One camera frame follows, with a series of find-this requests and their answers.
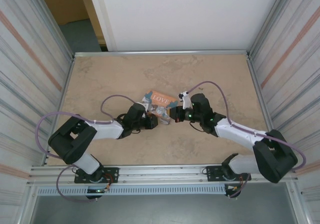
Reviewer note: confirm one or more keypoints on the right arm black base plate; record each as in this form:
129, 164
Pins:
213, 172

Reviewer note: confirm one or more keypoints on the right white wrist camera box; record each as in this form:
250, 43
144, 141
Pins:
185, 100

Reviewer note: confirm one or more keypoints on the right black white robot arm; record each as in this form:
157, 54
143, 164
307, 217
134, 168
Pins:
270, 154

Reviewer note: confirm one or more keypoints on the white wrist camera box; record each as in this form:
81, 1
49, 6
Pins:
185, 100
146, 106

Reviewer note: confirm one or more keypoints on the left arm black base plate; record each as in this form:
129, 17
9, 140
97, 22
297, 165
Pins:
111, 175

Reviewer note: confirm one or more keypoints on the aluminium mounting rail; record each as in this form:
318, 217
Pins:
162, 174

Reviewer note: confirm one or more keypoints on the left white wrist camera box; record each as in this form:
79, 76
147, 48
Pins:
146, 106

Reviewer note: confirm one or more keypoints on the black controller board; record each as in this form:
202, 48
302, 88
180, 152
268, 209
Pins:
232, 190
94, 192

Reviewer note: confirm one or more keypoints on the aluminium table side rail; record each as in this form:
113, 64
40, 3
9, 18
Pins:
67, 79
257, 84

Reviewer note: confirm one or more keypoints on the aluminium table edge rail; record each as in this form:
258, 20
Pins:
162, 53

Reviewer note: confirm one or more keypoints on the white door frame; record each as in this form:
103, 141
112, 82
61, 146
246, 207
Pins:
102, 17

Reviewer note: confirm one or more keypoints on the orange LOVE bear tin box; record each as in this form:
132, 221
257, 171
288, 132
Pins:
160, 100

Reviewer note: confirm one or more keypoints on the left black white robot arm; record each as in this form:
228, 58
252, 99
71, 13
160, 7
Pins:
72, 139

